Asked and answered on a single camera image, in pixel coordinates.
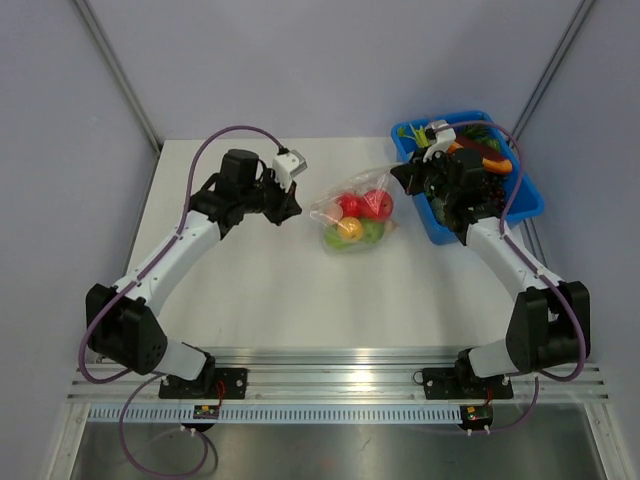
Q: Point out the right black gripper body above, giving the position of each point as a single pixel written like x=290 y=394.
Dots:
x=436 y=181

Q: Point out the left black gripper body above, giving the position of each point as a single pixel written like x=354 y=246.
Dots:
x=256 y=197

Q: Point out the red apple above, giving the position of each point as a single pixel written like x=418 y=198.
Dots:
x=351 y=205
x=377 y=205

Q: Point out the red apple front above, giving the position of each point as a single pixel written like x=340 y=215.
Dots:
x=351 y=205

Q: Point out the yellow lemon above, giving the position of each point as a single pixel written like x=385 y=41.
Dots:
x=350 y=229

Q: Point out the clear dotted zip bag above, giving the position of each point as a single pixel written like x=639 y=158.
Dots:
x=359 y=184

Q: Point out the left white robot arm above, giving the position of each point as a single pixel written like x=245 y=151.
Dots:
x=122 y=319

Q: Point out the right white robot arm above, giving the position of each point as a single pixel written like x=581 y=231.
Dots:
x=550 y=321

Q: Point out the netted green melon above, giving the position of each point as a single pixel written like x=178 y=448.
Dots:
x=439 y=209

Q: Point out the green lettuce leaf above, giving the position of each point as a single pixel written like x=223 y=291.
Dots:
x=417 y=134

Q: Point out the dark purple grapes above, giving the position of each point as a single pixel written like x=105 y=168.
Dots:
x=493 y=190

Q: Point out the orange papaya slice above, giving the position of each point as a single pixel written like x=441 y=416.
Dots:
x=499 y=164

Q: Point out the green leafy herbs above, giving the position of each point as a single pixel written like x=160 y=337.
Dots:
x=481 y=134

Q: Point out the beige garlic piece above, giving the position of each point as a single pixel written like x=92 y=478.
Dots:
x=390 y=226

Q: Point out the blue plastic bin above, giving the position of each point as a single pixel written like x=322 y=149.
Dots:
x=528 y=201

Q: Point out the left small circuit board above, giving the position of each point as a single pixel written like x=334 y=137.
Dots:
x=206 y=412

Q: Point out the small circuit board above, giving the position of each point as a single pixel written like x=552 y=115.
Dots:
x=476 y=416
x=206 y=412

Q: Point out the right small circuit board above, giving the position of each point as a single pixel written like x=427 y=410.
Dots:
x=476 y=416

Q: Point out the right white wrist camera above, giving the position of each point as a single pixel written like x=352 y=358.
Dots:
x=440 y=135

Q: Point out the aluminium mounting rail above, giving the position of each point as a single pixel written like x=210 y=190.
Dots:
x=340 y=376

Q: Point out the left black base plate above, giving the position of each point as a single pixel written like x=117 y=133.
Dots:
x=232 y=382

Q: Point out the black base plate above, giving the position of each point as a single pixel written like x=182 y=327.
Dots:
x=445 y=384
x=232 y=382

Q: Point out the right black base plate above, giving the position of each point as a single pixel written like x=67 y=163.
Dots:
x=445 y=384

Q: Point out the right aluminium frame post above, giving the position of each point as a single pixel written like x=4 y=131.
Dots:
x=573 y=28

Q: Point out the aluminium frame post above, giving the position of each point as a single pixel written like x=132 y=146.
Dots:
x=573 y=28
x=90 y=21

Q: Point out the left aluminium frame post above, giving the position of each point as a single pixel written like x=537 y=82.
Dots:
x=90 y=21

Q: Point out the white slotted cable duct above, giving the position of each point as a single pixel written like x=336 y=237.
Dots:
x=282 y=414

